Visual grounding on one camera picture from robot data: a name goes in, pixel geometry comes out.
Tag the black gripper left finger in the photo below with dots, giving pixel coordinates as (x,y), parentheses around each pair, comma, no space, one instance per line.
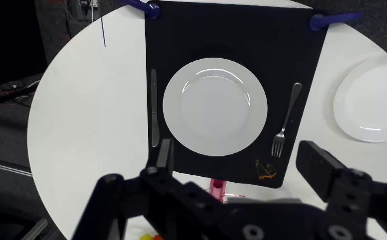
(162,160)

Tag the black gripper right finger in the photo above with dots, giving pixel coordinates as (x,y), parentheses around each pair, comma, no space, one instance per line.
(323,170)

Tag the small white plate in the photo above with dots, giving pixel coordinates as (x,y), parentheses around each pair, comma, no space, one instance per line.
(361,102)

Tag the large white plate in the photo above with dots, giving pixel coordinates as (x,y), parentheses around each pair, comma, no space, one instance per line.
(215,107)

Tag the silver knife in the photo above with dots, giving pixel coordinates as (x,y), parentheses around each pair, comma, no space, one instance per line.
(155,108)

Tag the silver fork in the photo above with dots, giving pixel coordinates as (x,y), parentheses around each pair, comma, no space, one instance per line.
(279,140)

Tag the black placemat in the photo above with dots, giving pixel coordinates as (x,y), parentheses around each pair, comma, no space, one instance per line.
(276,44)

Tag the blue clamp left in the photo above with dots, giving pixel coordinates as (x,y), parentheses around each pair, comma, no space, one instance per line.
(151,10)

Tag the blue clamp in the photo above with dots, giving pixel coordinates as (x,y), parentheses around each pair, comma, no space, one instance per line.
(151,10)
(320,22)

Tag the blue clamp right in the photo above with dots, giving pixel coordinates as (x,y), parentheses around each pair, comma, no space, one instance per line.
(320,22)

